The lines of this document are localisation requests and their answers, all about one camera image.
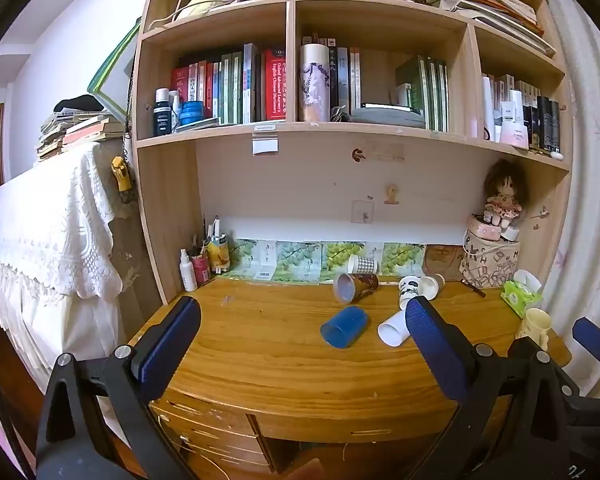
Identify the white paper label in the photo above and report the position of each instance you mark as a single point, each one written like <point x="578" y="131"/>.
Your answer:
<point x="265" y="145"/>

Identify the pile of books and papers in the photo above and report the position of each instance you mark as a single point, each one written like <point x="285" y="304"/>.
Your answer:
<point x="490" y="7"/>

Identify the grey pouch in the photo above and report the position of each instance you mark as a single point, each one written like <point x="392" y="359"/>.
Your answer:
<point x="387" y="117"/>

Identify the wooden desk with drawers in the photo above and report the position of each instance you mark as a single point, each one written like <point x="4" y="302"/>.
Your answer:
<point x="260" y="345"/>

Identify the cream ceramic mug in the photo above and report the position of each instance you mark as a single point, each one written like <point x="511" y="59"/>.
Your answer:
<point x="535" y="327"/>

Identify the green tissue pack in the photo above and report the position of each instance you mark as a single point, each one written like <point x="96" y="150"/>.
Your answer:
<point x="520" y="297"/>

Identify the brown cork mat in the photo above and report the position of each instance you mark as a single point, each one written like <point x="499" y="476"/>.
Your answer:
<point x="442" y="260"/>

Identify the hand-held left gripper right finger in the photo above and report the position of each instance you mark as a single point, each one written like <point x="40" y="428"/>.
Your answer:
<point x="437" y="350"/>

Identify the floral print tube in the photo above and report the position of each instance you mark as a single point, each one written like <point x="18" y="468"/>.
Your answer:
<point x="315" y="82"/>

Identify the white spray bottle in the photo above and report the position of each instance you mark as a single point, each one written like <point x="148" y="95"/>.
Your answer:
<point x="188" y="272"/>

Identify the pink small box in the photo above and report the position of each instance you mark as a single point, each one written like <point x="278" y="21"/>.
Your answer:
<point x="484" y="227"/>

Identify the white lace cloth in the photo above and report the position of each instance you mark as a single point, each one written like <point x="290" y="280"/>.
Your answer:
<point x="50" y="230"/>

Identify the white tape roll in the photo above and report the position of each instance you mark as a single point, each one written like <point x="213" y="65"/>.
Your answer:
<point x="509" y="233"/>

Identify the green framed board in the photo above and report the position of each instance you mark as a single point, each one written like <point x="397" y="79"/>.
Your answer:
<point x="114" y="72"/>

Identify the plain white paper cup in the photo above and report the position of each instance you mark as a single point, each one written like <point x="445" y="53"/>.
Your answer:
<point x="394" y="331"/>
<point x="430" y="286"/>

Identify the row of green books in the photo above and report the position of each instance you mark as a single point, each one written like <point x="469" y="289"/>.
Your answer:
<point x="427" y="90"/>

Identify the red pen holder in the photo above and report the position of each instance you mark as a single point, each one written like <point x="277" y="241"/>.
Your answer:
<point x="201" y="267"/>

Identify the row of cosmetic boxes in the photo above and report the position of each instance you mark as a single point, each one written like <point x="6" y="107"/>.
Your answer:
<point x="527" y="107"/>

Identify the brown haired plush doll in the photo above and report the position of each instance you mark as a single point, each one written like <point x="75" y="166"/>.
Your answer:
<point x="504" y="195"/>

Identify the row of mixed books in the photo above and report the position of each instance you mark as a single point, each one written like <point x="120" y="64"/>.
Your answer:
<point x="235" y="85"/>

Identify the blue round jar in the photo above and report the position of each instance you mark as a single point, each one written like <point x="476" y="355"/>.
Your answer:
<point x="192" y="112"/>

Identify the white small bottle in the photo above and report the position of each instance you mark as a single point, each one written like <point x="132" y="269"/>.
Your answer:
<point x="175" y="110"/>

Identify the cream cloth bag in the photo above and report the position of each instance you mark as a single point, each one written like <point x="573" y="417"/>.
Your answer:
<point x="200" y="5"/>

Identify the wooden wall clip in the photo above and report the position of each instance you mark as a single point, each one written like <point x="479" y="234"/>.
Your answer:
<point x="392" y="195"/>

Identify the black pen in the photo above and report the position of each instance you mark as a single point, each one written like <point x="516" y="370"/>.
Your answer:
<point x="472" y="288"/>

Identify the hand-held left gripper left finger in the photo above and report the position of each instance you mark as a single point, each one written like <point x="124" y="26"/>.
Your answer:
<point x="167" y="347"/>

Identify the checkered paper cup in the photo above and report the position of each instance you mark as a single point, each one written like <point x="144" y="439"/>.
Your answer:
<point x="362" y="263"/>

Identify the row of slim books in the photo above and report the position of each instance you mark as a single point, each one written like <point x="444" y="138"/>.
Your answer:
<point x="345" y="77"/>

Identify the yellow carton pen holder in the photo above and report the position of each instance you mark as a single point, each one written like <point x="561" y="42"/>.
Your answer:
<point x="219" y="255"/>

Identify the green leaf print panel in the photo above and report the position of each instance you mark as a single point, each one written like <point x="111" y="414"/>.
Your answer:
<point x="250" y="259"/>
<point x="297" y="260"/>
<point x="402" y="257"/>
<point x="339" y="256"/>

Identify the panda print white cup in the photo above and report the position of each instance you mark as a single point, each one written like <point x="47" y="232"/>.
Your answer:
<point x="408" y="291"/>

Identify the blue plastic cup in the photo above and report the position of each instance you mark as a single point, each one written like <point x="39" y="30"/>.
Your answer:
<point x="345" y="327"/>

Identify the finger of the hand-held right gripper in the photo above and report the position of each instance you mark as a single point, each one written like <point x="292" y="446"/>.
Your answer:
<point x="597" y="342"/>

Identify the glossy brown purple cup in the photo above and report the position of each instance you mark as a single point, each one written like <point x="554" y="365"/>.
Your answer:
<point x="356" y="287"/>

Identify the black cloth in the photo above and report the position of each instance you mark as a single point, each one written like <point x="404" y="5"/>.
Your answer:
<point x="79" y="104"/>

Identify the black cosmetic bottle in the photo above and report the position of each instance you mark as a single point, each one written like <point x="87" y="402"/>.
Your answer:
<point x="162" y="115"/>

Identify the wooden bookshelf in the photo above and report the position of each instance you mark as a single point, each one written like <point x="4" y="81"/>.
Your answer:
<point x="290" y="15"/>

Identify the printed fabric basket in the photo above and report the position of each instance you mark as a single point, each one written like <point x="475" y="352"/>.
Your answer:
<point x="490" y="262"/>

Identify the stack of old books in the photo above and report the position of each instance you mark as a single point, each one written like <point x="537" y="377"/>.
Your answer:
<point x="77" y="132"/>

